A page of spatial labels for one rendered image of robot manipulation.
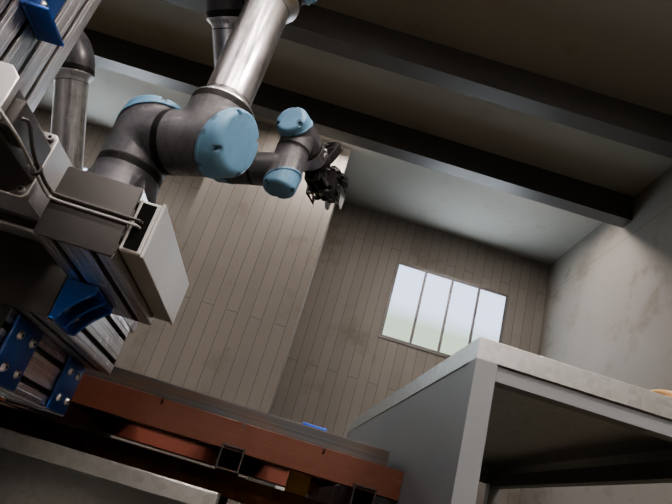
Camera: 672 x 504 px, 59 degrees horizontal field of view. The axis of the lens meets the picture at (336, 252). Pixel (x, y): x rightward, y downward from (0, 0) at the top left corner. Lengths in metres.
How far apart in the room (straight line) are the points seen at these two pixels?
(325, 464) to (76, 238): 0.82
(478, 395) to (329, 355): 7.04
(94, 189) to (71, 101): 0.84
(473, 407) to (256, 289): 5.85
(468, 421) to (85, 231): 0.69
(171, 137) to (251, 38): 0.25
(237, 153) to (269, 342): 5.69
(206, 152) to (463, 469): 0.67
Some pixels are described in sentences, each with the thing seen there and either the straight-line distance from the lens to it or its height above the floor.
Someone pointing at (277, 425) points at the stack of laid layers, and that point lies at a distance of 1.38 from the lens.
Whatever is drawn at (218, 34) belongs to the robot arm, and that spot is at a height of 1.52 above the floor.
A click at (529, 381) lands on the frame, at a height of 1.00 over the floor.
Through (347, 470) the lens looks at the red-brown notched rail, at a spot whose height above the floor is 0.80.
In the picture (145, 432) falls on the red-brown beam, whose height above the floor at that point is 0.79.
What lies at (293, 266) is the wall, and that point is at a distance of 6.94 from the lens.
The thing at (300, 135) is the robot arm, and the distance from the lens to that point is 1.32.
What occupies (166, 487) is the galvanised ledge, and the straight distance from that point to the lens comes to 1.13.
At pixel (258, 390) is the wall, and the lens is 6.54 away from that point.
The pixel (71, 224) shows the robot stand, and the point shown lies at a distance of 0.71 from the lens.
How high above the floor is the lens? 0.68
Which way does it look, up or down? 24 degrees up
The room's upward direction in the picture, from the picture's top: 17 degrees clockwise
